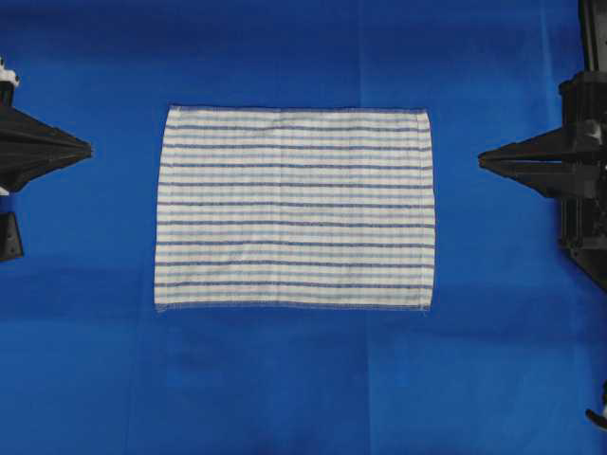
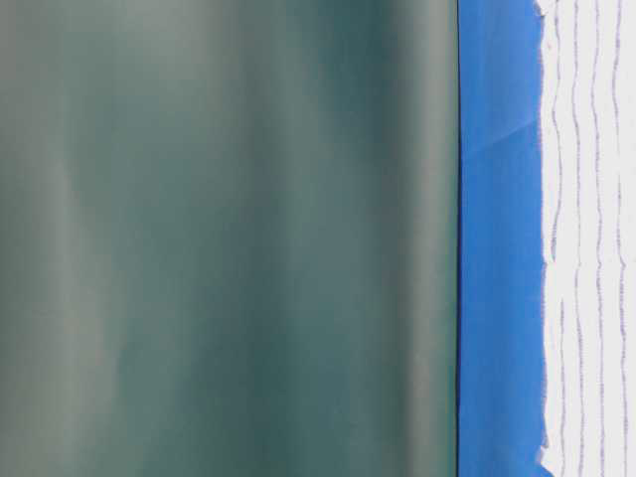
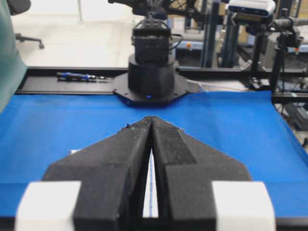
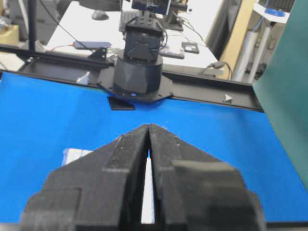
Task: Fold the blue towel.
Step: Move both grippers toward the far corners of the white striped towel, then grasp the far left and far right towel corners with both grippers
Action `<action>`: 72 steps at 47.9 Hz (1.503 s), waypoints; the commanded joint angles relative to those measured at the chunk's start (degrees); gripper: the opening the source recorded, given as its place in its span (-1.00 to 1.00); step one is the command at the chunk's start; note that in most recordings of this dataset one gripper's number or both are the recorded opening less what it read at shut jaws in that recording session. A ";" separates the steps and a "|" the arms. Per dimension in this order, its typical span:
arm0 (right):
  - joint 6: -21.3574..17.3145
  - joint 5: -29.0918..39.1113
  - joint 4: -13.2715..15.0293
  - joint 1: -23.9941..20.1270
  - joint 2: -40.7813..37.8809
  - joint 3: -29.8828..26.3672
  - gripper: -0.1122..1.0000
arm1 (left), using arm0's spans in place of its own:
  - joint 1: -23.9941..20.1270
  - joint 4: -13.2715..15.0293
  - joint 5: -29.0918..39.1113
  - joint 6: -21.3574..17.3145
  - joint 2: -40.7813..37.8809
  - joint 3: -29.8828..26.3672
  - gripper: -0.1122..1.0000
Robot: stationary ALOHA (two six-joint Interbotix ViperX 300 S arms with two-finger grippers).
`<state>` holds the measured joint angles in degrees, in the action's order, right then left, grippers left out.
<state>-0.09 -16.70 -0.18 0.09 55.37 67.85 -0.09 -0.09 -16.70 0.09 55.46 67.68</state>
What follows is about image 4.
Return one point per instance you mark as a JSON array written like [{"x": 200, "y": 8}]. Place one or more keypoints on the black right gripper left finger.
[{"x": 101, "y": 191}]

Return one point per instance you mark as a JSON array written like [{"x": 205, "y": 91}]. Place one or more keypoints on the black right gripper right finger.
[{"x": 197, "y": 192}]

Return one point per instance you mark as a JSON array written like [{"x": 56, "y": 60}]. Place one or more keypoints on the blue white checked towel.
[{"x": 147, "y": 210}]

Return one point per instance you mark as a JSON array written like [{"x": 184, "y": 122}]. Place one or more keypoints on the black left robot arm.
[{"x": 138, "y": 70}]

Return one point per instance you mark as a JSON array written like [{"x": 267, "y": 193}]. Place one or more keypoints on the blue table cloth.
[{"x": 40, "y": 119}]

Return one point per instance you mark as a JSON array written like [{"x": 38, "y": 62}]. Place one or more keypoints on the dark green backdrop sheet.
[{"x": 283, "y": 89}]

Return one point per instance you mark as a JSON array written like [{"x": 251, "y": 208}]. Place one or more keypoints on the white desk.
[{"x": 78, "y": 25}]

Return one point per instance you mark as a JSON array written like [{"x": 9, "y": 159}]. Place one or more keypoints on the black square device on desk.
[{"x": 190, "y": 47}]

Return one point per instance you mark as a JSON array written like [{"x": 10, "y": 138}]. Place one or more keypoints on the blue smartphone on desk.
[{"x": 91, "y": 45}]

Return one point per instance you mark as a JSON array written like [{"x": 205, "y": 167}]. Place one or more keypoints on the black computer mouse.
[{"x": 99, "y": 15}]

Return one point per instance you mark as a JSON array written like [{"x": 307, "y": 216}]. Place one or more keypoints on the black aluminium frame rail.
[{"x": 66, "y": 69}]

